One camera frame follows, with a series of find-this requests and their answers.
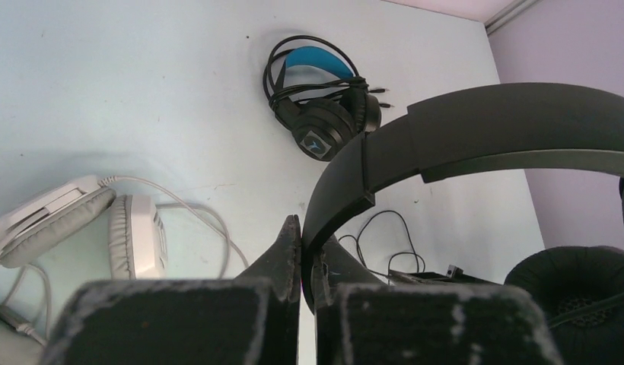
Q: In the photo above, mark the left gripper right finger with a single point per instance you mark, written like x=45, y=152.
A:
x=361, y=320

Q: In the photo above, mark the large black blue headphones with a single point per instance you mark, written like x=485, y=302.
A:
x=321, y=117

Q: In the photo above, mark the small black headphones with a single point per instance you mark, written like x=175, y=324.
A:
x=580, y=290

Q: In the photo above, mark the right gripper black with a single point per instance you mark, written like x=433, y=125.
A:
x=454, y=275

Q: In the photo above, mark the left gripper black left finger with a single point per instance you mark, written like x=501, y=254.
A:
x=250, y=319

